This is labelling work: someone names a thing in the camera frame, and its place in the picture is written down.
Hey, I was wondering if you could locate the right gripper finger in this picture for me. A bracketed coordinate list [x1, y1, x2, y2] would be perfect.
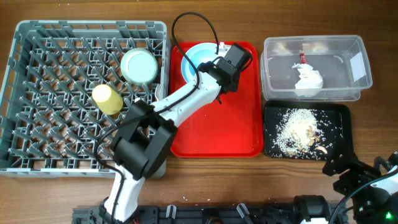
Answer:
[322, 137, 358, 176]
[373, 151, 397, 171]

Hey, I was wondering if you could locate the light blue plate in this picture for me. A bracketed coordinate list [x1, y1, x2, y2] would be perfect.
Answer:
[180, 42, 222, 85]

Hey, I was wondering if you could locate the rice food waste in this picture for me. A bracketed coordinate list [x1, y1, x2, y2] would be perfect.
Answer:
[271, 109, 328, 160]

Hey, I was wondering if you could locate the white plastic fork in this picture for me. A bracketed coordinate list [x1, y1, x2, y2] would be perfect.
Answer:
[155, 84, 162, 101]

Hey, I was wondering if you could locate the red snack wrapper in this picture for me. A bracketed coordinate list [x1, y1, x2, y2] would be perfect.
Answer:
[299, 52, 308, 64]

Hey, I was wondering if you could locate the white napkin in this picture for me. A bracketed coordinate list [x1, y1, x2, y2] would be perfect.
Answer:
[292, 63, 323, 97]

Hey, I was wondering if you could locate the green bowl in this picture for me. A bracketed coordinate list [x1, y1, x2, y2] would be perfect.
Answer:
[121, 48, 158, 85]

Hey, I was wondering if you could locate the yellow plastic cup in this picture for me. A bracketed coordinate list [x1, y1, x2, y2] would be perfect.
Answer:
[92, 84, 124, 115]

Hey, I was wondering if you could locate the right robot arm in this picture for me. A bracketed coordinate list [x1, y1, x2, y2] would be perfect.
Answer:
[290, 138, 397, 223]

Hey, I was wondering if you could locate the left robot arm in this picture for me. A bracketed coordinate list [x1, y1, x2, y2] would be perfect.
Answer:
[100, 57, 249, 223]

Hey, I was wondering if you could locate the grey dishwasher rack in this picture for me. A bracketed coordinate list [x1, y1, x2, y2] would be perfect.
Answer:
[1, 21, 171, 179]

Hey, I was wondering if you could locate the black tray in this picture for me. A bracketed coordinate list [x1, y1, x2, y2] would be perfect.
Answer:
[264, 100, 353, 161]

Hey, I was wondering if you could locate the red plastic tray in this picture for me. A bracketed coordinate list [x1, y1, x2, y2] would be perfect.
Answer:
[171, 41, 264, 158]

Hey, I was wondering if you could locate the clear plastic bin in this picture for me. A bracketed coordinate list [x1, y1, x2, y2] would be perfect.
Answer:
[261, 35, 373, 101]

